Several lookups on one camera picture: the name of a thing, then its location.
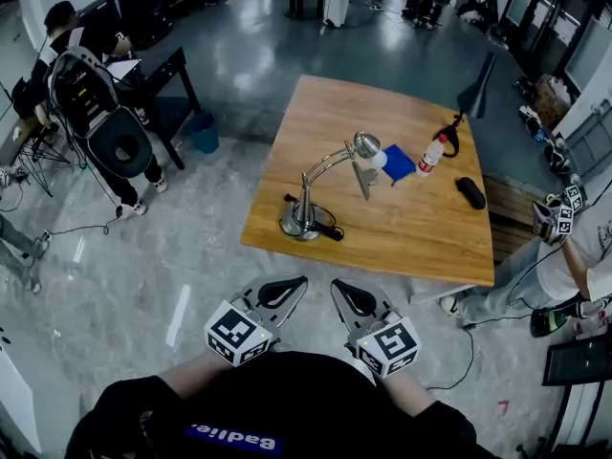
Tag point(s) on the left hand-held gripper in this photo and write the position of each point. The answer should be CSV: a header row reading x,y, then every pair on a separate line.
x,y
239,335

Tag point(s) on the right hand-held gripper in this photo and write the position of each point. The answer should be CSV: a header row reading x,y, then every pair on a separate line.
x,y
389,347

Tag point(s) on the silver desk lamp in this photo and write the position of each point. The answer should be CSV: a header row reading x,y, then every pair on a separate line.
x,y
303,213

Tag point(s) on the person's left forearm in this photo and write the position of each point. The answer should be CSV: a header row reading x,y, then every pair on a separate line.
x,y
196,376

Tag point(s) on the person's right forearm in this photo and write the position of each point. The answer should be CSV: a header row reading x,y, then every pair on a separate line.
x,y
406,392

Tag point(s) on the black clamp lamp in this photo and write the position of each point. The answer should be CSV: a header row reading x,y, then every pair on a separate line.
x,y
475,96

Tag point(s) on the person's black shirt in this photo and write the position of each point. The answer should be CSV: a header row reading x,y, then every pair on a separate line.
x,y
287,399

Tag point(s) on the silver metal clip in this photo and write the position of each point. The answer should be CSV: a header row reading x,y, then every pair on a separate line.
x,y
364,180

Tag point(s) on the blue cloth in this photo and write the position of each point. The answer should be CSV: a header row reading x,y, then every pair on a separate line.
x,y
397,160

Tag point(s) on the black glasses case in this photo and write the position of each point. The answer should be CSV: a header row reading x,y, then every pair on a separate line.
x,y
471,193

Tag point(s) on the clear bottle with red cap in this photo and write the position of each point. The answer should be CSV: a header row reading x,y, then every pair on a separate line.
x,y
430,157

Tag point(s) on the blue waste bin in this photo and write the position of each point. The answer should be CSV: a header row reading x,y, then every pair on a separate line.
x,y
203,134

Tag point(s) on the wooden slatted bench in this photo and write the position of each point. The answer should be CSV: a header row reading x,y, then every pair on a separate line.
x,y
509,213

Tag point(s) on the green black device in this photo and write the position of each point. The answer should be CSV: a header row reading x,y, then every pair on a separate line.
x,y
550,322

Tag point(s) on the grey black chair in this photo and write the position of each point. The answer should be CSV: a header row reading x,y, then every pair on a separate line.
x,y
119,144

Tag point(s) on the black monitor on stand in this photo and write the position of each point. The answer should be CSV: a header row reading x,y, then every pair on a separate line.
x,y
576,361

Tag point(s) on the black side table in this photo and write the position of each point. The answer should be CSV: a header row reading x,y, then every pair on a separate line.
x,y
162,72

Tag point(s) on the white paper sheet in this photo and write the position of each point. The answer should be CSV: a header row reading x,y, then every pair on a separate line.
x,y
122,69

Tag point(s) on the grey plastic crate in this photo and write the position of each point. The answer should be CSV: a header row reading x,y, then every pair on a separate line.
x,y
588,144

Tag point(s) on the brown paper bag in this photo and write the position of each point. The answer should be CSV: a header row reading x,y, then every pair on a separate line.
x,y
552,98

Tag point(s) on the black equipment cases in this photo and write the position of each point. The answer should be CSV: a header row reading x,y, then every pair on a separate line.
x,y
143,7

